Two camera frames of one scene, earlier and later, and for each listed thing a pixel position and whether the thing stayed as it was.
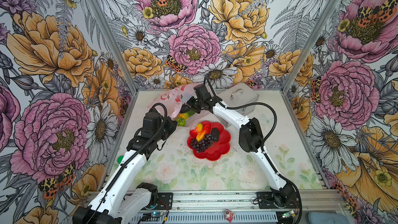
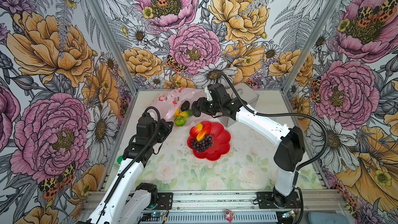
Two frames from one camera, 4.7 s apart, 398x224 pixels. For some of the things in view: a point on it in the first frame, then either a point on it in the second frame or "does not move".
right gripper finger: x=184 y=108 -> x=198 y=106
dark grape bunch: x=200 y=146 does not move
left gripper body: x=167 y=129 does not move
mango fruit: x=185 y=115 does not move
